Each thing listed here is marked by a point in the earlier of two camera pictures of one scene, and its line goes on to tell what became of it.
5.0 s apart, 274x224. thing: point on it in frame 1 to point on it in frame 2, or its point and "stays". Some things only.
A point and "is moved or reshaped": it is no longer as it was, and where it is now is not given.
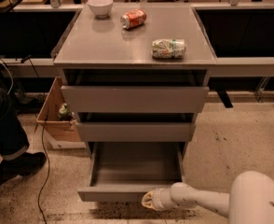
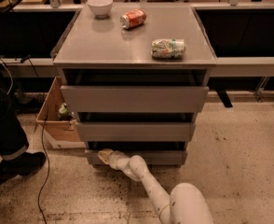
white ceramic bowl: (101, 7) stays
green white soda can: (164, 49) stays
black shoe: (23, 164) stays
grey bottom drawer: (124, 172) is moved or reshaped
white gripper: (157, 199) to (114, 159)
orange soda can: (133, 19) stays
